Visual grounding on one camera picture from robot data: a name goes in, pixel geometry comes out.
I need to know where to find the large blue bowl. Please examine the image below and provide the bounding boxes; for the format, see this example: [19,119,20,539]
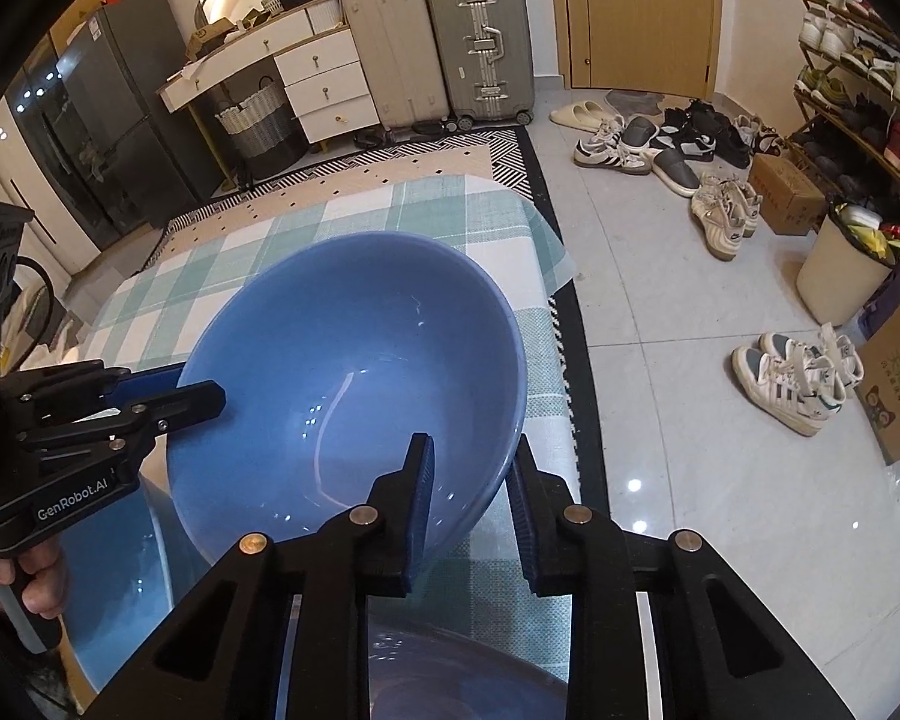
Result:
[167,231,528,561]

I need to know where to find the black glass cabinet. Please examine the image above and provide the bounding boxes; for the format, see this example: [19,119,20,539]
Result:
[4,34,119,250]

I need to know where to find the shoe rack with shoes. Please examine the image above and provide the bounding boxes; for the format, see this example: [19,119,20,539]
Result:
[793,0,900,187]

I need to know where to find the white green sneaker pair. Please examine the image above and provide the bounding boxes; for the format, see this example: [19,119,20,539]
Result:
[730,323,865,437]

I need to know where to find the beige slippers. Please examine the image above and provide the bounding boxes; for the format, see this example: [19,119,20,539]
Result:
[549,99,624,133]

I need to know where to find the white trash bin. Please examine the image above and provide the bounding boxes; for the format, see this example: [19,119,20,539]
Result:
[797,206,898,327]

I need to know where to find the cardboard box brown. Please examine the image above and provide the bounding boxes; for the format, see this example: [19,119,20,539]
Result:
[749,154,827,236]

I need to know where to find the beige suitcase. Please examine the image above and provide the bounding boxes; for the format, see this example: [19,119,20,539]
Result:
[341,0,450,128]

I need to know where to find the white dressing table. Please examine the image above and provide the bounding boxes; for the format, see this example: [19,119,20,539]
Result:
[159,0,341,182]

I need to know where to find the silver aluminium suitcase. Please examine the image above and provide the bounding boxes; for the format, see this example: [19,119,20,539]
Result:
[427,0,535,130]

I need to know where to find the green plaid tablecloth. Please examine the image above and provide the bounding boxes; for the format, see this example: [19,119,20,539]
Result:
[64,176,577,689]

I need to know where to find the white drawer unit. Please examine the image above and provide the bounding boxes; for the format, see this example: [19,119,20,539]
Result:
[274,26,380,145]

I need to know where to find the person's left hand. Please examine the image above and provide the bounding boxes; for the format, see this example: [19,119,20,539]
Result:
[0,536,69,619]

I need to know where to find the beige sneaker pair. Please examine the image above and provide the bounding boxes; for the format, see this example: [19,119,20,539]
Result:
[689,176,763,262]

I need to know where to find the woven laundry basket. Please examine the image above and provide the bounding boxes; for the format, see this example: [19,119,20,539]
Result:
[215,83,310,181]

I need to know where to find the dark grey refrigerator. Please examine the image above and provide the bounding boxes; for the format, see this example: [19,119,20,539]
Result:
[58,0,224,227]

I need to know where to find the wooden door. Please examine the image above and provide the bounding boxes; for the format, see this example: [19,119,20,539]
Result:
[554,0,722,99]

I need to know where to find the large cardboard box bear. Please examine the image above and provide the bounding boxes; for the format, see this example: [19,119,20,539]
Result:
[853,302,900,467]

